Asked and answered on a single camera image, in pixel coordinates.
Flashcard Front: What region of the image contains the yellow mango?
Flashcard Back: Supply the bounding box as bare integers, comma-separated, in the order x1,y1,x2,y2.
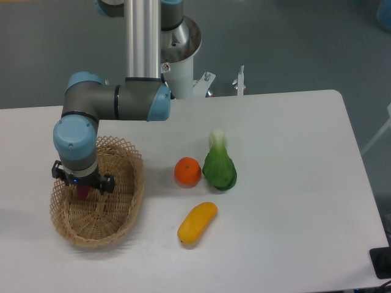
177,202,218,245

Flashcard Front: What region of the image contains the green bok choy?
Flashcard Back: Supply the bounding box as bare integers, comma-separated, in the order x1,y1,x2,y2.
202,130,237,191

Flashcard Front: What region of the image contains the black device at edge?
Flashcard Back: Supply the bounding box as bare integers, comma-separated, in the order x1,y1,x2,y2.
369,247,390,280

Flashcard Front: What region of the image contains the purple sweet potato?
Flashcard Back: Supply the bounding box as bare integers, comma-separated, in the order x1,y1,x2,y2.
76,185,91,200

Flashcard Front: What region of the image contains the orange fruit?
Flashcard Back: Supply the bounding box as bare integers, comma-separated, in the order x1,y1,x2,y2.
174,157,202,187

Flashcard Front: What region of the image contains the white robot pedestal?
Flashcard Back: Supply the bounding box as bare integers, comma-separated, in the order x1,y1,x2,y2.
161,16,202,99

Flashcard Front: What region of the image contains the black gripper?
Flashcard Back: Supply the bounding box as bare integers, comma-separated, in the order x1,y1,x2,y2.
51,160,115,195

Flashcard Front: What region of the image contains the woven wicker basket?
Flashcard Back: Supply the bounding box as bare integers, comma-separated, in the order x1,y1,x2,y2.
50,136,144,248

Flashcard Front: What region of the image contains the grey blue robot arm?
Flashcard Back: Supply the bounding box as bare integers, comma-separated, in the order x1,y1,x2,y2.
52,1,184,198

